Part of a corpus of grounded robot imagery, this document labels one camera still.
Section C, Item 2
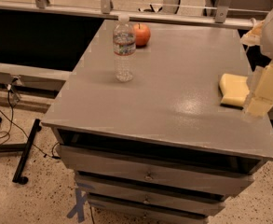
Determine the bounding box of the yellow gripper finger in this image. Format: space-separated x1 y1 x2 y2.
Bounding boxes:
240 21 264 47
243 61 273 117

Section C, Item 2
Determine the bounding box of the clear plastic water bottle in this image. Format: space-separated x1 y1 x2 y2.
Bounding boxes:
113 14 136 82

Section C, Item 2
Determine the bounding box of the yellow sponge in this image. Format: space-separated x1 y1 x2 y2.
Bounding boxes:
219 74 250 107

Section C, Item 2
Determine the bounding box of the red apple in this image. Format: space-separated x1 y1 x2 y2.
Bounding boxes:
133 23 151 47

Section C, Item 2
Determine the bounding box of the grey drawer cabinet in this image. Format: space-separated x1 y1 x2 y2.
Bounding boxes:
41 19 273 224

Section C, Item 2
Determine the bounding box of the middle grey drawer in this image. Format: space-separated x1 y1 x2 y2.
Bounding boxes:
75 175 226 217

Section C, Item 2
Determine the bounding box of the grey drawer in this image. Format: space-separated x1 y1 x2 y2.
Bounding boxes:
75 175 226 217
87 194 209 224
56 145 253 196

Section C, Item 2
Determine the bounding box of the top grey drawer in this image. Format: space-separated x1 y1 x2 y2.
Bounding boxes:
56 145 253 196

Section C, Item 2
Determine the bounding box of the bottom grey drawer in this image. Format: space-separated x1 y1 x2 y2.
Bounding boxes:
87 194 209 224

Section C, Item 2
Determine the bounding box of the blue tape cross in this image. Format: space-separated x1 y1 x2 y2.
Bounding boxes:
66 187 88 223

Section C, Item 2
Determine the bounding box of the grey metal railing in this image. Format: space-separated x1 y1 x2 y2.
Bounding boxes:
0 0 268 29

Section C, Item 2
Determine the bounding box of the black metal floor stand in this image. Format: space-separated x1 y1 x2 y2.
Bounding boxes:
0 119 41 185

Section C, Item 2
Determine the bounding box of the grey metal side beam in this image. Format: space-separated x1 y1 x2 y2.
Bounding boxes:
0 63 71 91

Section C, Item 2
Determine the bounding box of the black floor cable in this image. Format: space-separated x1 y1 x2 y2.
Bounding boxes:
0 83 61 161

